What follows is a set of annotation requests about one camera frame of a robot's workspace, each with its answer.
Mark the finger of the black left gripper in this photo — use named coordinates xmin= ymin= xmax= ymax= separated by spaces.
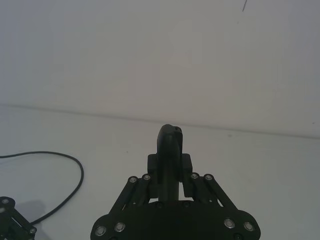
xmin=0 ymin=196 xmax=38 ymax=240

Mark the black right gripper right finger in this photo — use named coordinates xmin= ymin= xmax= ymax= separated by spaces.
xmin=172 ymin=124 xmax=263 ymax=240

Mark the white table cloth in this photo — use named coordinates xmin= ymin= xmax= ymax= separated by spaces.
xmin=0 ymin=103 xmax=320 ymax=240

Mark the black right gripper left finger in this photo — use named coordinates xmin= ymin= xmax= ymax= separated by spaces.
xmin=90 ymin=123 xmax=180 ymax=240

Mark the thin black cable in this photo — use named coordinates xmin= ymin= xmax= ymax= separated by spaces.
xmin=0 ymin=150 xmax=85 ymax=225

